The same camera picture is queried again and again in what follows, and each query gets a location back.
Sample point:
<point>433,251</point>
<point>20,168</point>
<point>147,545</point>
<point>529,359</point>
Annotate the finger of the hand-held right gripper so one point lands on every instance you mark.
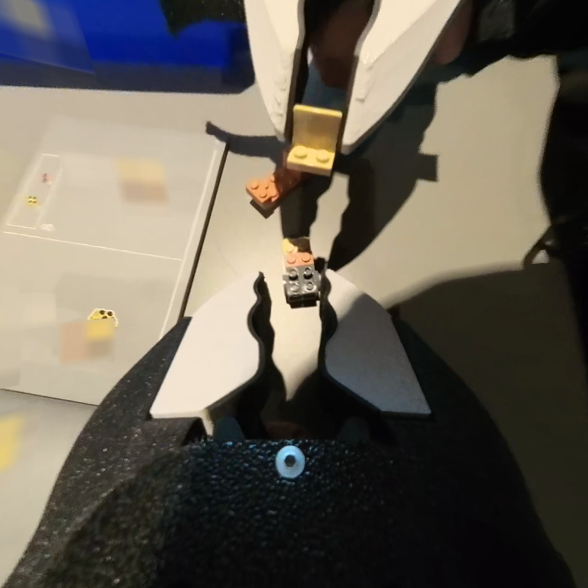
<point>275,55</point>
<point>399,55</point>

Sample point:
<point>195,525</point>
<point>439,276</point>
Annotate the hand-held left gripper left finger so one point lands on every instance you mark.
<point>216,358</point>

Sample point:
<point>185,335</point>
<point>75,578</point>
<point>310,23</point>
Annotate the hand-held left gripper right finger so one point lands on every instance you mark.
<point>376,358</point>

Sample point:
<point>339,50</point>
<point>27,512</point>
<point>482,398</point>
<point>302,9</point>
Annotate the blue plastic bin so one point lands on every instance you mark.
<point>138,46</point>

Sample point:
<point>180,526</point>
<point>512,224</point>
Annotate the tan bracket brick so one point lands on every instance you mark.
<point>317,124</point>

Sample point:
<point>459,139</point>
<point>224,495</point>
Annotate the small tan grey brick assembly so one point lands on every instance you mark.
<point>301,280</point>

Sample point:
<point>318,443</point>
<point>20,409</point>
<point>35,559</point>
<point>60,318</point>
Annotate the orange toy brick assembly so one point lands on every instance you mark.
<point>264,188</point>

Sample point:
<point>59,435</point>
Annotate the person's right forearm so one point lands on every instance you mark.
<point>528,27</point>

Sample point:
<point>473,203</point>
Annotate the grey desk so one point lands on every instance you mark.
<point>459,183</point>

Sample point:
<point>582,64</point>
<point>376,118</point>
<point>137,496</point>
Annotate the grey instruction booklet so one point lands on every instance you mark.
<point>138,257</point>

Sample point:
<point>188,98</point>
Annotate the person's dark clothing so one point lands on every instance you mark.
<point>574,160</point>

